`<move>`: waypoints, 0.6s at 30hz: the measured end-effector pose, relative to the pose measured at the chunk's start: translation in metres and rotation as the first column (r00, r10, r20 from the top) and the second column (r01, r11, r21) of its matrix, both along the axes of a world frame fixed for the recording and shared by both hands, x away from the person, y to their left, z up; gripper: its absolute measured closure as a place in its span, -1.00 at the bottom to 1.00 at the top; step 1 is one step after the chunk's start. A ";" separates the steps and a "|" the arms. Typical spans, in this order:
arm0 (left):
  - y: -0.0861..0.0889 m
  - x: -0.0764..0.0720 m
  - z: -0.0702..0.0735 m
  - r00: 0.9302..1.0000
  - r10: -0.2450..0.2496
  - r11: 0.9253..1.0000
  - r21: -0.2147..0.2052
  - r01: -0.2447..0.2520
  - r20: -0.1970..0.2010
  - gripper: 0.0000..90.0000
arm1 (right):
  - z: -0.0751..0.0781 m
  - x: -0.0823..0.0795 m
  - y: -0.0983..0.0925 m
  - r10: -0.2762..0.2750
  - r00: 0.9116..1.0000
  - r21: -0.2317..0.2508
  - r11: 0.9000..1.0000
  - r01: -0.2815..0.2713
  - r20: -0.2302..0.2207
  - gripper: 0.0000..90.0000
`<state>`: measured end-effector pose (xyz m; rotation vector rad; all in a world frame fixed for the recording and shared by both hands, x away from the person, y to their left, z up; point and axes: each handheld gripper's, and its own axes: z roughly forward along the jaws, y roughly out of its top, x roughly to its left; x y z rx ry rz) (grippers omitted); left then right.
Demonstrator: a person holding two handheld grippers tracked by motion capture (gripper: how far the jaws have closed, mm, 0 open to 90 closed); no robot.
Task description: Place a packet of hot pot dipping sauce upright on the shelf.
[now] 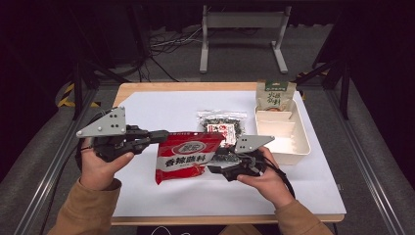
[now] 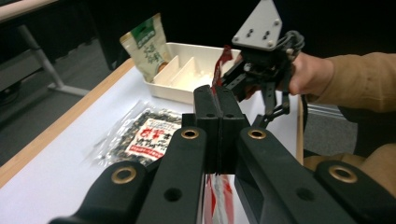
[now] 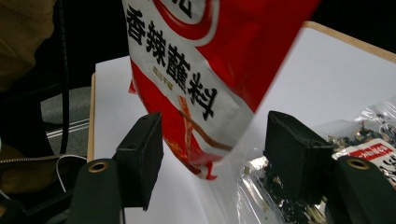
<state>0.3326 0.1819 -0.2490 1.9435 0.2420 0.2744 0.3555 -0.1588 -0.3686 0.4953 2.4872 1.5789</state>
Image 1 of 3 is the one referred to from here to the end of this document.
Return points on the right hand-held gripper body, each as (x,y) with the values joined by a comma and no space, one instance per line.
(249,161)

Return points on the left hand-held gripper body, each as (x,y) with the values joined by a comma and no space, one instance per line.
(111,125)

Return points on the clear seaweed packet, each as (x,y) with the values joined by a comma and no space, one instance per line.
(221,120)

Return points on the red snack packet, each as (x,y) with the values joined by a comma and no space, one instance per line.
(186,160)

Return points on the white divided storage box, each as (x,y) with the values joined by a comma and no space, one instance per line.
(293,137)

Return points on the beige green snack packet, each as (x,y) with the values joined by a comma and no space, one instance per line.
(275,98)

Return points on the person's right hand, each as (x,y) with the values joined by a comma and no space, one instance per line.
(269,186)

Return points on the person's left hand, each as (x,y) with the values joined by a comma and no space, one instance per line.
(98,173)

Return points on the white paper sheet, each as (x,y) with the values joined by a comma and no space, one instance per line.
(195,196)

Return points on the black metal stand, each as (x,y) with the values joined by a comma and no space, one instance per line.
(344,88)
(77,91)

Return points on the yellow black hazard tape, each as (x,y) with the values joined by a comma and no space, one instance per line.
(65,98)

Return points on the wooden table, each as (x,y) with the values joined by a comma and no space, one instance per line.
(195,86)

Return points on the white metal stand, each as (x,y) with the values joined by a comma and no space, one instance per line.
(243,19)

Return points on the aluminium floor rail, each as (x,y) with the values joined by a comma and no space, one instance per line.
(362,163)
(49,176)

